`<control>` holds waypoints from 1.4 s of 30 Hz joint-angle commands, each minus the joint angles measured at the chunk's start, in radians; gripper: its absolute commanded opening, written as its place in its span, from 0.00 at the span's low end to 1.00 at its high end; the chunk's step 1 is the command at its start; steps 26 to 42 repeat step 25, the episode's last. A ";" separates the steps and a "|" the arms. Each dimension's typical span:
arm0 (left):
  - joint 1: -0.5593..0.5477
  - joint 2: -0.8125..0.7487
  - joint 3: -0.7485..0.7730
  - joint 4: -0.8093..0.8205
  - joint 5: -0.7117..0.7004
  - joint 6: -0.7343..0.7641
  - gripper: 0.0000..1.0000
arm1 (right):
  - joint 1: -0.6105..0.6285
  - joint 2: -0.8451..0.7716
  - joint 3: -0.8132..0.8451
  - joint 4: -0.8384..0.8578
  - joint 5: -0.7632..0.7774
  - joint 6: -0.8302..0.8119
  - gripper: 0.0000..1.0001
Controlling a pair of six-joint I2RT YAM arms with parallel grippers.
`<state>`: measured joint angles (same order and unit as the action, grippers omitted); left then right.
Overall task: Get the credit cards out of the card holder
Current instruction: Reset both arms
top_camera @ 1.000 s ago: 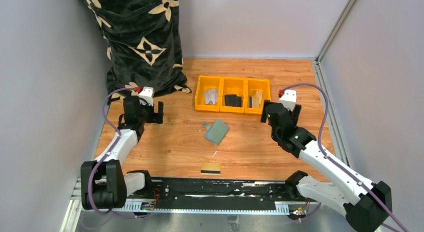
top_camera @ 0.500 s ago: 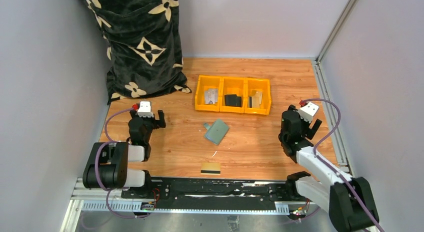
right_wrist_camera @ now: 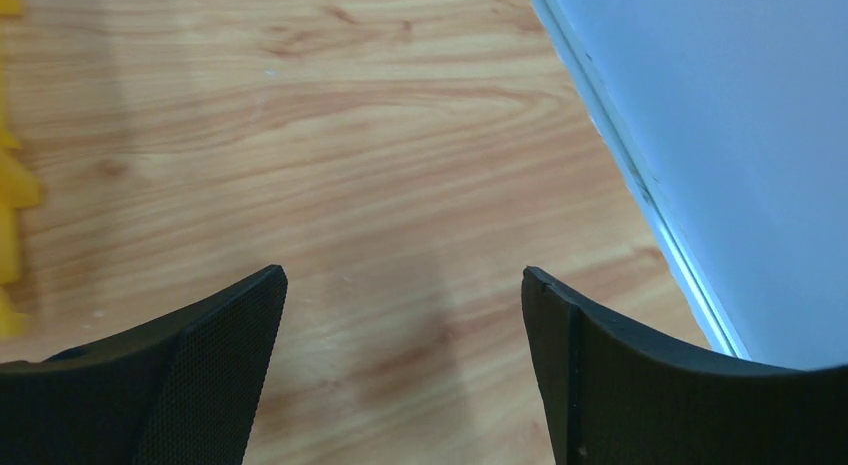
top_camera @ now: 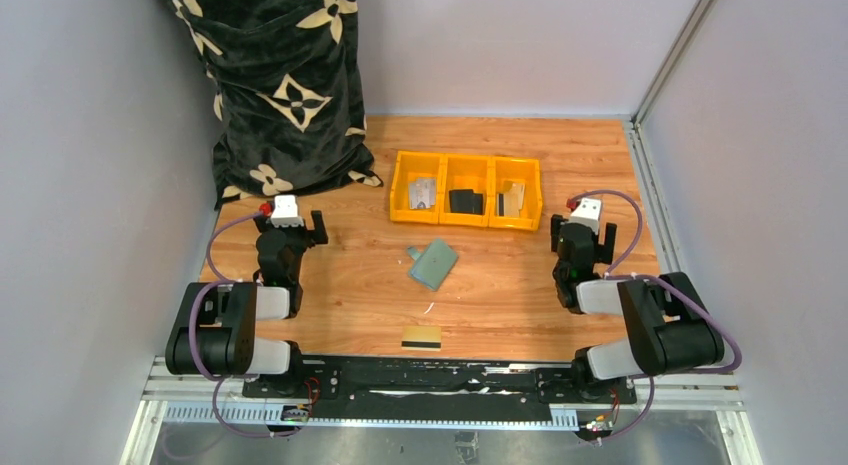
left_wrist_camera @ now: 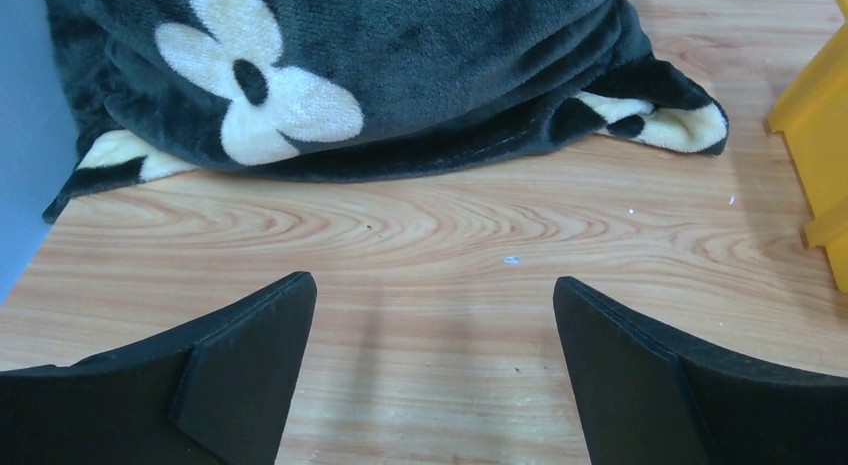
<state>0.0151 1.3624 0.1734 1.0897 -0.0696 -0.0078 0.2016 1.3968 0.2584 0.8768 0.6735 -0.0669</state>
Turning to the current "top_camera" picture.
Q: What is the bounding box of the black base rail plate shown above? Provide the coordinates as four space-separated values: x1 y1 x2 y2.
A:
242 355 636 422

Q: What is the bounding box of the tan card in bin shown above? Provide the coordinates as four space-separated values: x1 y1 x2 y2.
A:
503 181 526 217

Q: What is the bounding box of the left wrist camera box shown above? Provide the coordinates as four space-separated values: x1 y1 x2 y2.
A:
269 195 304 228

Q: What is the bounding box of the left yellow bin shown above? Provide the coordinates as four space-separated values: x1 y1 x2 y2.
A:
389 151 444 224

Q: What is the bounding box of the black floral blanket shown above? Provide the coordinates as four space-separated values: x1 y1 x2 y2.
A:
159 0 382 204

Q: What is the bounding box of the yellow bin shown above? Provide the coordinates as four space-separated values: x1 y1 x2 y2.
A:
389 151 444 224
439 154 493 228
488 157 543 231

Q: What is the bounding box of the dark grey card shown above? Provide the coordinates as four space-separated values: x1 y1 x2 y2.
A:
461 190 484 215

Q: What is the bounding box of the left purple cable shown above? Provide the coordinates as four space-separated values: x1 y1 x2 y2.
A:
188 203 313 439

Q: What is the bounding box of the middle yellow bin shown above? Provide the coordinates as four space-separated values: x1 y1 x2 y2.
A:
439 154 493 228

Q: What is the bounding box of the black card in bin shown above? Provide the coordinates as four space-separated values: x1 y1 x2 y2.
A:
448 189 476 214

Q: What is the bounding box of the grey card in bin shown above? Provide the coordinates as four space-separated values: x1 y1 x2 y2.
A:
408 177 437 210

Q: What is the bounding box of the tan card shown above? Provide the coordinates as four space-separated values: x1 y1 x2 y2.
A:
503 181 526 217
497 192 522 218
401 326 442 350

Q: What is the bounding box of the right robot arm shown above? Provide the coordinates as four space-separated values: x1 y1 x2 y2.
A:
550 215 726 390

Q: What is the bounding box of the aluminium frame rail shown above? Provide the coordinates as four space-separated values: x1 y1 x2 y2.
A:
121 355 761 464

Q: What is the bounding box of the right yellow bin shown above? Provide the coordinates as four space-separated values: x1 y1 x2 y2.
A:
488 157 543 231

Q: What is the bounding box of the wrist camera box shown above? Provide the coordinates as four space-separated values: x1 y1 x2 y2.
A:
568 197 603 235
269 195 304 228

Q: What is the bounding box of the green card holder wallet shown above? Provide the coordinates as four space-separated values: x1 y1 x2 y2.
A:
406 239 459 291

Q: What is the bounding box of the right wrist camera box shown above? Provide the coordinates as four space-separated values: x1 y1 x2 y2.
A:
568 197 603 235

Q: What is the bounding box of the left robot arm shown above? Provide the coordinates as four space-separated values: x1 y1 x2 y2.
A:
165 210 328 397

